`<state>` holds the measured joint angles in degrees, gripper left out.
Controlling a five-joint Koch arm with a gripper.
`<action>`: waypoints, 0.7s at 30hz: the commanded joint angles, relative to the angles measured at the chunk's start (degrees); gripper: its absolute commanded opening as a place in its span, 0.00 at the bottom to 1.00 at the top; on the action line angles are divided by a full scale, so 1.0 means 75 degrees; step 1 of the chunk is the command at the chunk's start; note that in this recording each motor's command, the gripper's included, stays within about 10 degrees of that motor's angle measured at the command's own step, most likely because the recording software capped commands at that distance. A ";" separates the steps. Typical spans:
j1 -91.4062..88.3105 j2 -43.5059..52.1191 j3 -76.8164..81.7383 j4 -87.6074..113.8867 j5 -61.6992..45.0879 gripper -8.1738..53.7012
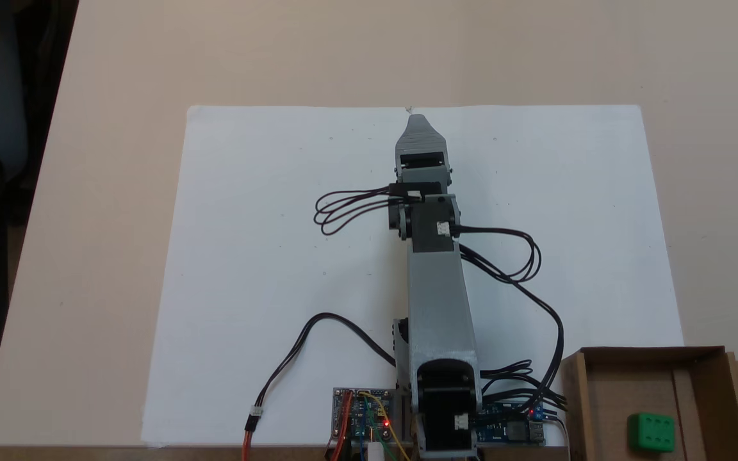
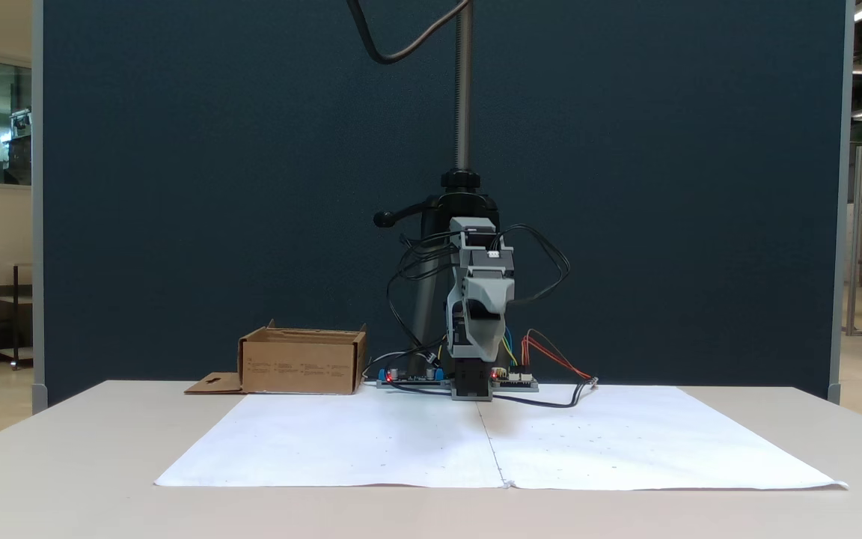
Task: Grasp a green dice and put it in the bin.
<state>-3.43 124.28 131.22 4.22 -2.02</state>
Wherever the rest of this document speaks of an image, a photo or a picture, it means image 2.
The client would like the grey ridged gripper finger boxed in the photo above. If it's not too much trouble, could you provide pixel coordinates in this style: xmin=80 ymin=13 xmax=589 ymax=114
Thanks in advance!
xmin=465 ymin=273 xmax=516 ymax=320

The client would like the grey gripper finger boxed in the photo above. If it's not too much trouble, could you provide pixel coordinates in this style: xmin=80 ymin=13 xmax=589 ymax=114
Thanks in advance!
xmin=465 ymin=317 xmax=508 ymax=359

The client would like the blue circuit board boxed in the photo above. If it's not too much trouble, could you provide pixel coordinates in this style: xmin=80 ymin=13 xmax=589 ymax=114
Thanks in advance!
xmin=376 ymin=365 xmax=453 ymax=390

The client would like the white paper sheet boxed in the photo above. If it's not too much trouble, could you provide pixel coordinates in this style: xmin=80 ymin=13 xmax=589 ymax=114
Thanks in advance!
xmin=476 ymin=385 xmax=849 ymax=493
xmin=153 ymin=392 xmax=511 ymax=490

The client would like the brown cardboard box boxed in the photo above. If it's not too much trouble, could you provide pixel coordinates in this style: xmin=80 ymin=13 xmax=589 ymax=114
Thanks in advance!
xmin=183 ymin=319 xmax=369 ymax=396

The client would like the dark blue partition panel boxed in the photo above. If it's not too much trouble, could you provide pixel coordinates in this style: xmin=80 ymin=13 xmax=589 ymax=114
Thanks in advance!
xmin=32 ymin=0 xmax=855 ymax=409

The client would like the black shelf cart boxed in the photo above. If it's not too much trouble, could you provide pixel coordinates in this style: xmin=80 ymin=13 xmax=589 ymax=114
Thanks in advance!
xmin=0 ymin=261 xmax=34 ymax=372

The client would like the long black servo wire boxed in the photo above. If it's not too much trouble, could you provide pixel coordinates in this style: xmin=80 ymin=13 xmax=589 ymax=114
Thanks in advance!
xmin=497 ymin=223 xmax=572 ymax=307

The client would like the orange wire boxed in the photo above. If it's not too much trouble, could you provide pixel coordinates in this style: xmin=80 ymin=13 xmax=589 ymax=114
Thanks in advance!
xmin=521 ymin=328 xmax=595 ymax=383

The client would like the black cable with white connector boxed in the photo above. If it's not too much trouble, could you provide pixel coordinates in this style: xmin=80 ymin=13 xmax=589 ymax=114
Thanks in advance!
xmin=491 ymin=377 xmax=599 ymax=410

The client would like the short black servo wire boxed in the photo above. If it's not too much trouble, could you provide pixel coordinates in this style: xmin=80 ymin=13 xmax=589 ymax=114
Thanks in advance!
xmin=385 ymin=231 xmax=463 ymax=362

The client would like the camera stand with metal pole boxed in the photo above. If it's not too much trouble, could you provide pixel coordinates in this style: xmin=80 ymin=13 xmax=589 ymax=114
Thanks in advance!
xmin=373 ymin=0 xmax=501 ymax=360

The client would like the hanging grey camera cable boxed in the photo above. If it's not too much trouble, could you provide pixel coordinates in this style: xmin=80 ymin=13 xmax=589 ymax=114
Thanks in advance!
xmin=346 ymin=0 xmax=474 ymax=67

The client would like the framed wall window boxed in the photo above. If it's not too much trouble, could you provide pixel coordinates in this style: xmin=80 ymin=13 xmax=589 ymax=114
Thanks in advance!
xmin=0 ymin=50 xmax=34 ymax=194

